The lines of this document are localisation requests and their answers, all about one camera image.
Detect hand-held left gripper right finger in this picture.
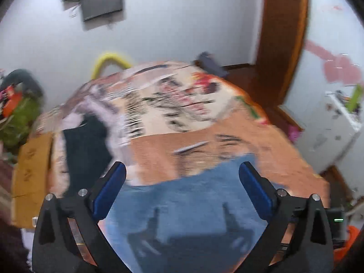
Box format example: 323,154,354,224
238,161,335,273

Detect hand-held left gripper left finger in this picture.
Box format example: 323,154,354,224
32,161,135,273

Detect blue denim pants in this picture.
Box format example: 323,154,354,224
104,152,285,273

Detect orange object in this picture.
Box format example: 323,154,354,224
333,225,362,265

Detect black folded garment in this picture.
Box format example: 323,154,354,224
61,116,113,198

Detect printed blanket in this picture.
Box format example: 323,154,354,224
34,60,331,273

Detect wooden lap desk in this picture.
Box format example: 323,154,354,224
11,133,55,230

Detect white cabinet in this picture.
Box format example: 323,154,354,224
296,91,364,172

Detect green fabric basket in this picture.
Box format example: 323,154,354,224
0,97,43,149

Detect yellow foam tube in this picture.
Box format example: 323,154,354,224
91,51,134,80

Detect dark blue cloth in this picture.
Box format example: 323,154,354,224
195,52,230,78

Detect grey neck pillow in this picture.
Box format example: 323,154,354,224
0,69,45,106

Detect brown wooden door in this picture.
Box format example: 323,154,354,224
254,0,310,107

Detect white wardrobe door pink hearts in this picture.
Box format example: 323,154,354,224
284,0,364,111

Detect small black wall monitor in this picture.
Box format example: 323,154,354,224
80,0,126,24

